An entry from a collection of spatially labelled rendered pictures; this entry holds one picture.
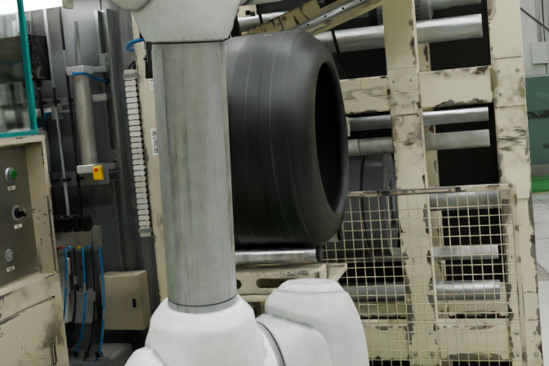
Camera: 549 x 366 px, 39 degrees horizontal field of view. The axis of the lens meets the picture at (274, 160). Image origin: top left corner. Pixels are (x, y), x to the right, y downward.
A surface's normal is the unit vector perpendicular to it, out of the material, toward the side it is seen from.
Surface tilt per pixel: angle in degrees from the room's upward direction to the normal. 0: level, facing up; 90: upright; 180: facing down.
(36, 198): 90
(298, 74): 62
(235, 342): 92
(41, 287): 90
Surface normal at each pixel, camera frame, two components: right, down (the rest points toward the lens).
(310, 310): 0.03, -0.50
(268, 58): -0.26, -0.66
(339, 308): 0.51, -0.47
